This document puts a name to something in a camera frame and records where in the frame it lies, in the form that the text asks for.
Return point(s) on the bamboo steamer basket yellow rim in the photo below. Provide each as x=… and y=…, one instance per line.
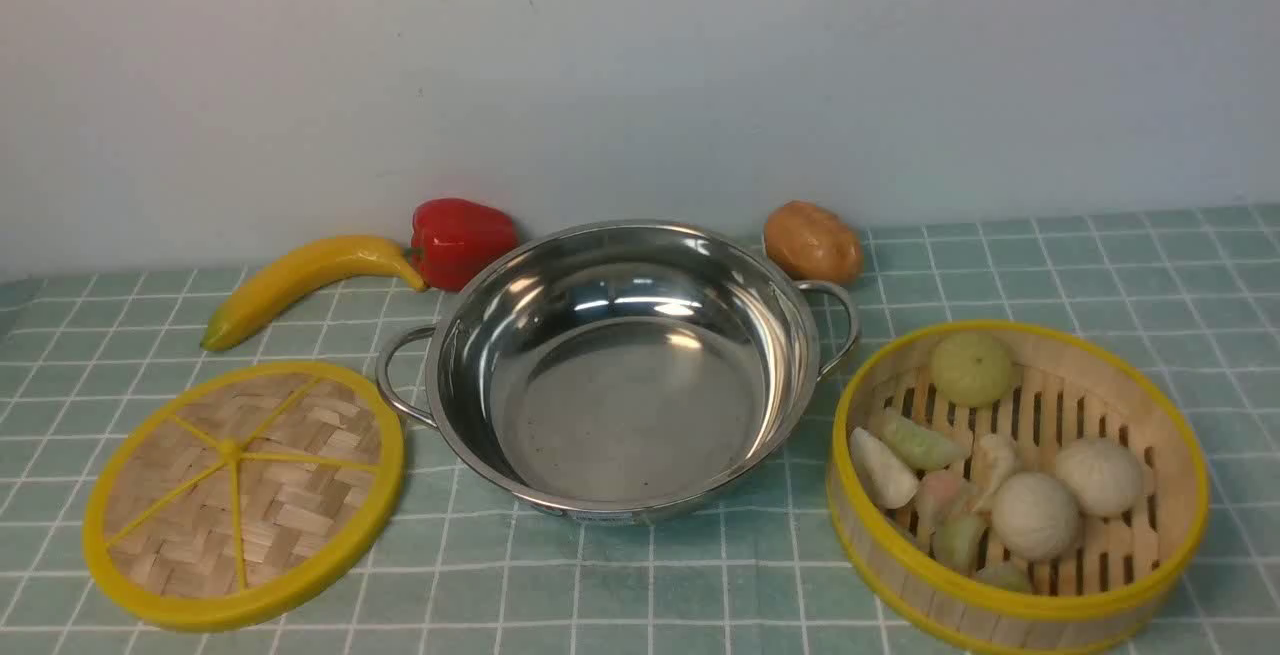
x=1120, y=570

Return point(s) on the woven bamboo steamer lid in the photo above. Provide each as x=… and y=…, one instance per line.
x=244, y=497

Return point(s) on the stainless steel pot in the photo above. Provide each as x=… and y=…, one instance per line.
x=621, y=372

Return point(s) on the brown potato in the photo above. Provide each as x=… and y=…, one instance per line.
x=810, y=242

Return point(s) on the red bell pepper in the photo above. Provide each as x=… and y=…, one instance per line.
x=455, y=239

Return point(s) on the yellow banana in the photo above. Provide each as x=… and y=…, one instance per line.
x=280, y=284

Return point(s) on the white dumpling left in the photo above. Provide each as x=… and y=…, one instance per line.
x=889, y=483

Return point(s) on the white dumpling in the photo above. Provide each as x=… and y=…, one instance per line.
x=889, y=483
x=995, y=459

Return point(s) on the green round bun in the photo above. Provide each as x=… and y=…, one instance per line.
x=972, y=368

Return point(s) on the pink dumpling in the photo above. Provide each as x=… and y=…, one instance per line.
x=941, y=494

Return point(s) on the white dumpling centre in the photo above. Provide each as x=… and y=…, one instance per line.
x=995, y=459

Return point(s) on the green dumpling lower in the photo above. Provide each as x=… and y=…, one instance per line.
x=956, y=544

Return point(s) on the white round bun lower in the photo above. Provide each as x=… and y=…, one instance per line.
x=1036, y=516

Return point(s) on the white round bun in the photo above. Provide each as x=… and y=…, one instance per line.
x=1105, y=477
x=1036, y=516

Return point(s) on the green dumpling at rim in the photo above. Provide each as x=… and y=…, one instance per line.
x=1006, y=575

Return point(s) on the white round bun upper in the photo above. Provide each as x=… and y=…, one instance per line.
x=1105, y=477

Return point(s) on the green checked tablecloth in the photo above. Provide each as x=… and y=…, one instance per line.
x=1189, y=296

